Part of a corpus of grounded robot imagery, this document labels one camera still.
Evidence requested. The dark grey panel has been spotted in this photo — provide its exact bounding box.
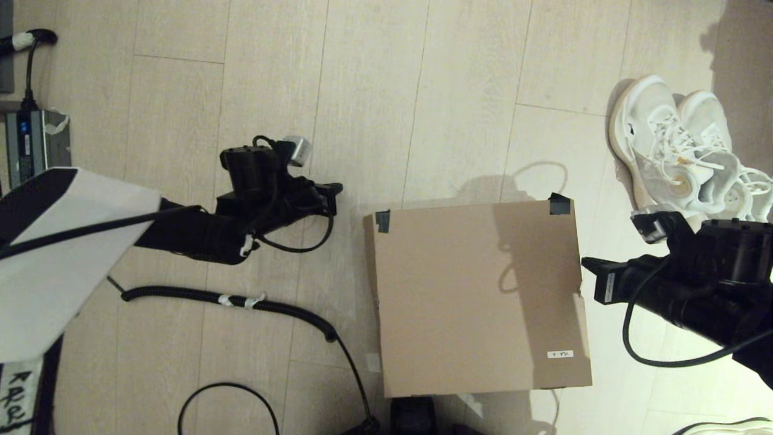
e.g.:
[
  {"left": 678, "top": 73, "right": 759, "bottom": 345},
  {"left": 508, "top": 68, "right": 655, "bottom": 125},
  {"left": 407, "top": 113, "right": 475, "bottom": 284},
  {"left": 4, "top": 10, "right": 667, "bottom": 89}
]
[{"left": 0, "top": 0, "right": 14, "bottom": 94}]

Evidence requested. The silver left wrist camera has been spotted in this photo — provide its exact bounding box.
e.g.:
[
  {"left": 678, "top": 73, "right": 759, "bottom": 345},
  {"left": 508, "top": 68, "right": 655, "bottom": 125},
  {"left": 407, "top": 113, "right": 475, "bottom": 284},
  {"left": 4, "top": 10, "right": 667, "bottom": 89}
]
[{"left": 283, "top": 136, "right": 312, "bottom": 167}]

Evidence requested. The white mesh sneaker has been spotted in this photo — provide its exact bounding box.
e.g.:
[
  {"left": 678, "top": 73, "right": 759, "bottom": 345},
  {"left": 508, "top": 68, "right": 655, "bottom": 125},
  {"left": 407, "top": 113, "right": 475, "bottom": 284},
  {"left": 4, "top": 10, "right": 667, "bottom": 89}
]
[
  {"left": 609, "top": 74, "right": 743, "bottom": 215},
  {"left": 676, "top": 89, "right": 773, "bottom": 223}
]

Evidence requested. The thin black cable loop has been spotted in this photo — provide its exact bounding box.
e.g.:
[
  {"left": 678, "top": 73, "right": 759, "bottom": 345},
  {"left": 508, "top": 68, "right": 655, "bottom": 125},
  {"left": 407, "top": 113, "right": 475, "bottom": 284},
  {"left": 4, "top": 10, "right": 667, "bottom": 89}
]
[{"left": 178, "top": 382, "right": 280, "bottom": 435}]

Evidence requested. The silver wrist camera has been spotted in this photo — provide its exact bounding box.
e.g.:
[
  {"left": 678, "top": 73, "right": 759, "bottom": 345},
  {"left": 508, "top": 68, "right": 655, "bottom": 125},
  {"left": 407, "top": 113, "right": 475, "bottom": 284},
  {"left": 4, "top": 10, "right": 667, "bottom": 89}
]
[
  {"left": 631, "top": 207, "right": 683, "bottom": 244},
  {"left": 283, "top": 136, "right": 312, "bottom": 167}
]

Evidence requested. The black power cable white tape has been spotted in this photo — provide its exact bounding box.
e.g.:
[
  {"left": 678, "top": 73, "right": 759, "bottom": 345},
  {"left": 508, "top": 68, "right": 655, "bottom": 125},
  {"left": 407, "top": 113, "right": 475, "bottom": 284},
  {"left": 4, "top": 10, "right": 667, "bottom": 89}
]
[{"left": 0, "top": 29, "right": 59, "bottom": 112}]

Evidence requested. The black corrugated cable conduit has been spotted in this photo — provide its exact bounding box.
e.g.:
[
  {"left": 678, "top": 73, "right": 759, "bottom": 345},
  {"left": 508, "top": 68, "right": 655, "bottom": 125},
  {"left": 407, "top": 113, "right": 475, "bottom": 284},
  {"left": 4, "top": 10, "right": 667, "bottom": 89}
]
[{"left": 107, "top": 277, "right": 380, "bottom": 433}]

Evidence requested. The white black-soled sneaker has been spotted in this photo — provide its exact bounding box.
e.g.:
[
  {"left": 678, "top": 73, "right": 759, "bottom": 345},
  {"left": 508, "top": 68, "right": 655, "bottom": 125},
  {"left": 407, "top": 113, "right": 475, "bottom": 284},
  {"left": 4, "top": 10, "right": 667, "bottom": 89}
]
[{"left": 673, "top": 417, "right": 773, "bottom": 435}]

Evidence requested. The grey power supply unit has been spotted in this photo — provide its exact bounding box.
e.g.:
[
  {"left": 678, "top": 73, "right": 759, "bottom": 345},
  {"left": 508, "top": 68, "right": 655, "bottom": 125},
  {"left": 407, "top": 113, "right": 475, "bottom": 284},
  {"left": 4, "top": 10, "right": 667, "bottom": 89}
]
[{"left": 5, "top": 109, "right": 72, "bottom": 188}]

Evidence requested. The brown cardboard shoe box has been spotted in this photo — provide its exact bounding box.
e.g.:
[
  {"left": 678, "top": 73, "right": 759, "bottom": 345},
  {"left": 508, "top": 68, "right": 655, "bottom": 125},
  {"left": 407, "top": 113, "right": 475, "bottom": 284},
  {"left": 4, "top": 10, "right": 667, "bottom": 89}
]
[{"left": 362, "top": 193, "right": 594, "bottom": 399}]

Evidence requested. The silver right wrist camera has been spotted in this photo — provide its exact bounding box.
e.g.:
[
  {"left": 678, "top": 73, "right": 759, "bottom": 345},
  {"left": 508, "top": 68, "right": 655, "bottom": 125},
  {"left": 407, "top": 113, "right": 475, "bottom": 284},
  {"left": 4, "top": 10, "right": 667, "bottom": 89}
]
[{"left": 631, "top": 207, "right": 683, "bottom": 244}]

